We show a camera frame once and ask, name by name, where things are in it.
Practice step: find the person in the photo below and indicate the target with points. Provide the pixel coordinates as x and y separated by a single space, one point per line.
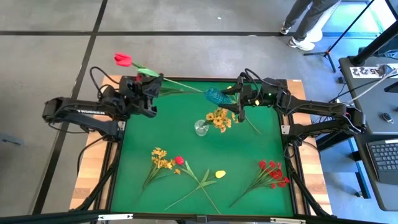
308 18

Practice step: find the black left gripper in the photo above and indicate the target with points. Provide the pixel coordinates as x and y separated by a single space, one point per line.
136 96

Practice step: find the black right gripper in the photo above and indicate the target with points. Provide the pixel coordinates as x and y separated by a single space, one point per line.
253 96

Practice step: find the white label paper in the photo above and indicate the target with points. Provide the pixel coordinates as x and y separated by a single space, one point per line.
363 72

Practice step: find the black rig beam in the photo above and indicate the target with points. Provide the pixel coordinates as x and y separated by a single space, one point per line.
46 217

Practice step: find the black table frame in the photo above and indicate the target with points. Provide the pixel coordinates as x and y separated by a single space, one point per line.
298 174

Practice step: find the clear textured glass vase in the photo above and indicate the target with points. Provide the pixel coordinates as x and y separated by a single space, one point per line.
200 129

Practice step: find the yellow artificial flowers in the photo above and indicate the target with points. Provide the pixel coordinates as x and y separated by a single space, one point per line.
255 155

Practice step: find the blue textured glass vase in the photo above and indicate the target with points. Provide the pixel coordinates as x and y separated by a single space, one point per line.
217 97

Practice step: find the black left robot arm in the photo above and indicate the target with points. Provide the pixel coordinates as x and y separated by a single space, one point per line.
77 112

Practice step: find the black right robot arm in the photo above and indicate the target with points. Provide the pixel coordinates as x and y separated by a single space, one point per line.
317 109

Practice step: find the grey desk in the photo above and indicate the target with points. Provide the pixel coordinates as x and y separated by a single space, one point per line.
367 93

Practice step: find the silver metal bracket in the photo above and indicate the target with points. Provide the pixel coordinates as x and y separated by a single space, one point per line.
115 216
287 220

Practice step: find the blue desk frame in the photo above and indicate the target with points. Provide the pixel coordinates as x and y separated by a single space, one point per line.
363 182

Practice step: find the black key fob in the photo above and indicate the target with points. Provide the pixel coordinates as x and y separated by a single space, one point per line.
387 117

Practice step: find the grey side table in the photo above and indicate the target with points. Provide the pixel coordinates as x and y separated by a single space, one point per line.
385 196

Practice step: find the red artificial tulip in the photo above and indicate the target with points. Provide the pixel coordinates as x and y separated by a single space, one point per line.
179 160
122 59

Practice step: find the black tripod stand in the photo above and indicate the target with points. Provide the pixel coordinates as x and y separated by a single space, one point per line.
326 53

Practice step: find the yellow artificial blossom bunch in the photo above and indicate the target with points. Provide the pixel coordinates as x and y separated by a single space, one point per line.
160 161
219 119

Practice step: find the black keyboard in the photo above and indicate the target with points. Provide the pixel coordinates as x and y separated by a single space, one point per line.
385 155

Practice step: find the white pillar with round base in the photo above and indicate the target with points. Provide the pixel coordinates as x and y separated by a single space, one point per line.
316 37

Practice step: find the yellow artificial tulip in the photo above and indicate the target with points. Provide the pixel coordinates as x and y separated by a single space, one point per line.
253 126
220 174

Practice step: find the thick black pole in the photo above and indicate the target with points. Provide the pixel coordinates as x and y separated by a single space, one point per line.
376 43

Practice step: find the black diagonal frame strut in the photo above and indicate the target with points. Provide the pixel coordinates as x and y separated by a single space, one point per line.
306 188
100 186

